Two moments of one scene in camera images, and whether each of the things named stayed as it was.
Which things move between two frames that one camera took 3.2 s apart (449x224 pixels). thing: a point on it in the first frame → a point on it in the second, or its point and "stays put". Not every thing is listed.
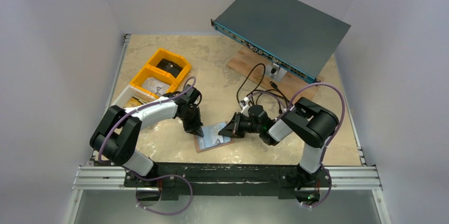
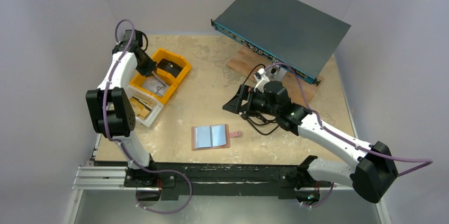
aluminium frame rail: (360, 178) stays put
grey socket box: (275, 72) stays put
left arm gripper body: (191, 121) → (146, 66)
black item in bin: (170, 66) stays put
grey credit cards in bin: (155, 86) stays put
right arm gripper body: (237, 125) → (243, 98)
